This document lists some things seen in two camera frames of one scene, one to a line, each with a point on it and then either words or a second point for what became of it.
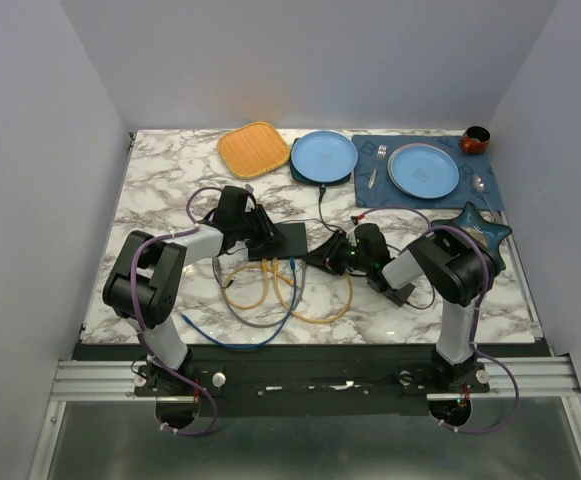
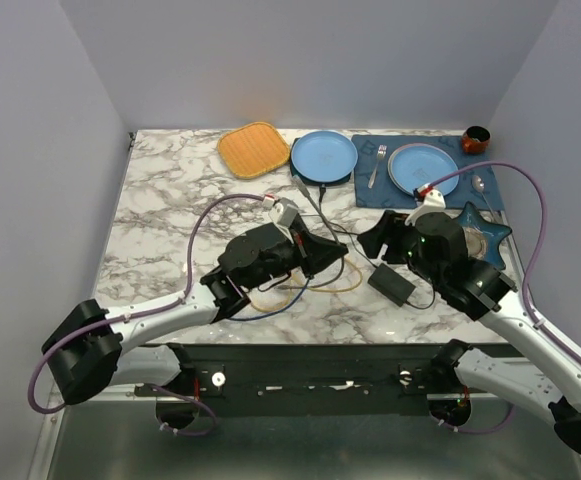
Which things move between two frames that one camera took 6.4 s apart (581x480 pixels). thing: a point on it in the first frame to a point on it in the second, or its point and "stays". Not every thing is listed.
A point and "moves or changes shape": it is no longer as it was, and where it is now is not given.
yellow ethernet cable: x=275 y=267 to x=335 y=290
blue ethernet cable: x=275 y=338 to x=275 y=312
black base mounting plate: x=312 y=380 stays
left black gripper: x=265 y=232 to x=310 y=251
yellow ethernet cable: x=265 y=288 moves or changes shape
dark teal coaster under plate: x=301 y=180 stays
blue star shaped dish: x=491 y=235 stays
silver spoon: x=478 y=185 stays
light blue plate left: x=324 y=156 stays
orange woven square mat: x=253 y=150 stays
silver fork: x=382 y=151 stays
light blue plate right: x=423 y=170 stays
